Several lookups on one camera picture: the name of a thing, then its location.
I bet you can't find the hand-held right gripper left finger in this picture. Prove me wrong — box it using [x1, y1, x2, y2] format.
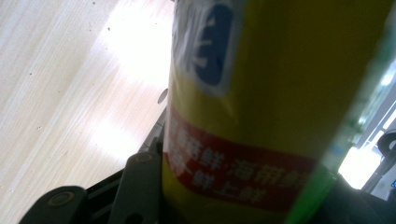
[108, 151, 164, 224]

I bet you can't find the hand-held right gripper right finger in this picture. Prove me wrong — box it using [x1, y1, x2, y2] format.
[311, 174, 396, 224]

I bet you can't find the colourful printed refill pouch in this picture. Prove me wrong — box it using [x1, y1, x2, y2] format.
[161, 0, 396, 224]

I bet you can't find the black metal stand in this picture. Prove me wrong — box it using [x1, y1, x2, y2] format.
[361, 129, 396, 194]

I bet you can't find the grey table cable hole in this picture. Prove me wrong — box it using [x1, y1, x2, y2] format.
[157, 88, 169, 105]

